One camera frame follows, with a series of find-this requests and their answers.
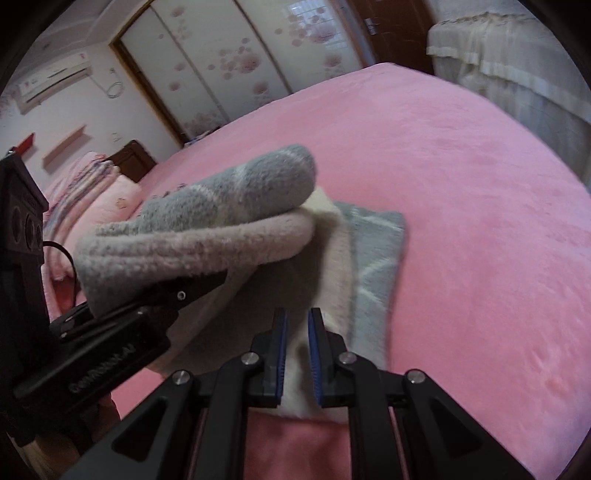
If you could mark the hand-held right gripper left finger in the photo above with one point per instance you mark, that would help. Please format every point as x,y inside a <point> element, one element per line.
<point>279,355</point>

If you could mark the wooden wall shelf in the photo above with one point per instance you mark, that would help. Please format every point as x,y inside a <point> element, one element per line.
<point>64,145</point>

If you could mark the pink fleece blanket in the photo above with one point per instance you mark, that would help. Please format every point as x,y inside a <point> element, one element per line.
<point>461,230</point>

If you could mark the pink flower print pillow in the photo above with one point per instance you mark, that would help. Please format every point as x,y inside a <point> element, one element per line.
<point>111,198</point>

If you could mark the dark brown door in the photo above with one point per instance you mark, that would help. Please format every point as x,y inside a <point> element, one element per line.
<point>392,27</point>

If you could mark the white air conditioner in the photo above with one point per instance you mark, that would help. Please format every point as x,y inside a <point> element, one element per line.
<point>51,78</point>

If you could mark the red wall ornament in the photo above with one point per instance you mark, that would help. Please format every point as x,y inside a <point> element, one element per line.
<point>25,143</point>

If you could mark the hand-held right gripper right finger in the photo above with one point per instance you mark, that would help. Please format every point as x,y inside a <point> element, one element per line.
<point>315,355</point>

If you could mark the folded pink striped quilt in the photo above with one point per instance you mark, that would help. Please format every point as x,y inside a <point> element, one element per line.
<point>87,170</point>

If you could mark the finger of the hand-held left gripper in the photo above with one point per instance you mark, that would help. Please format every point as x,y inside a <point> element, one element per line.
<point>184,293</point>

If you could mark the dark wooden headboard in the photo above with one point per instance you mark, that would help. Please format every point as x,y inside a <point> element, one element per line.
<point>134,159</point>

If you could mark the white lace curtain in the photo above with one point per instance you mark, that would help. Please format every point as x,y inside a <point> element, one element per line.
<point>508,69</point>

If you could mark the floral sliding door wardrobe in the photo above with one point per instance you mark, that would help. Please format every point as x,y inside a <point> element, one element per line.
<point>207,69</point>

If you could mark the person's left forearm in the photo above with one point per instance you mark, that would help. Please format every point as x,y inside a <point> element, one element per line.
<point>51,454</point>

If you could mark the grey diamond pattern sweater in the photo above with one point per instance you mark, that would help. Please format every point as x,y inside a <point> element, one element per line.
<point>207,240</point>

